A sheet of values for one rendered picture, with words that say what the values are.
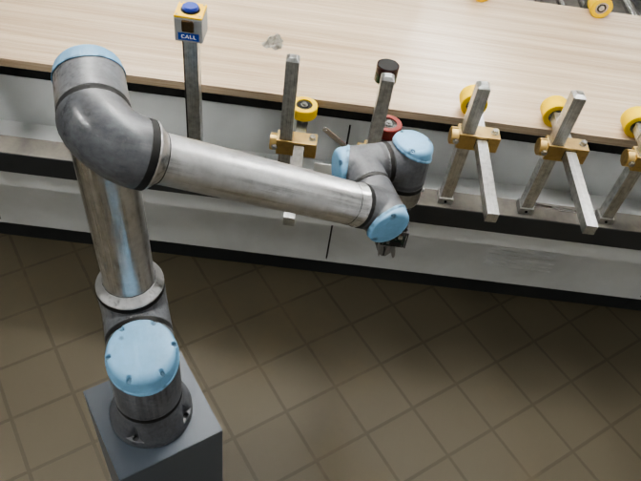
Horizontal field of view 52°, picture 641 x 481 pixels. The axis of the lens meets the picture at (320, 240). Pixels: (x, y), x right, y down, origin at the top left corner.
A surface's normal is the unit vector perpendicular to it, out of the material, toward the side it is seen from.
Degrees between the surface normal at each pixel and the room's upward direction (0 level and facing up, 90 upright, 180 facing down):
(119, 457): 0
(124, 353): 5
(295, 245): 90
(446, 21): 0
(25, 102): 90
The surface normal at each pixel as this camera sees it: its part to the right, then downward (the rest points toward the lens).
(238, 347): 0.11, -0.66
